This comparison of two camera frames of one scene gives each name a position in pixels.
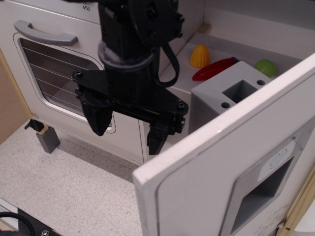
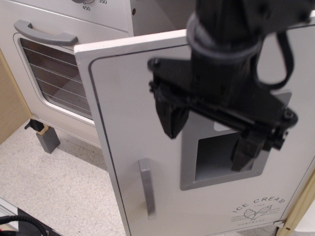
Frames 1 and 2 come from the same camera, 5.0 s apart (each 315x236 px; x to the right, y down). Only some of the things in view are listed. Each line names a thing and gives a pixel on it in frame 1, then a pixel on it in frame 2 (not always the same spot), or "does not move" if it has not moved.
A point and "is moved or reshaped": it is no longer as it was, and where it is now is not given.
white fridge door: x=241 y=173 is moved or reshaped
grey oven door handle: x=60 y=38 does not move
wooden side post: x=306 y=194 does not move
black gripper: x=131 y=92 to x=223 y=84
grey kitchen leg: x=49 y=140 does not move
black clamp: x=36 y=125 does not move
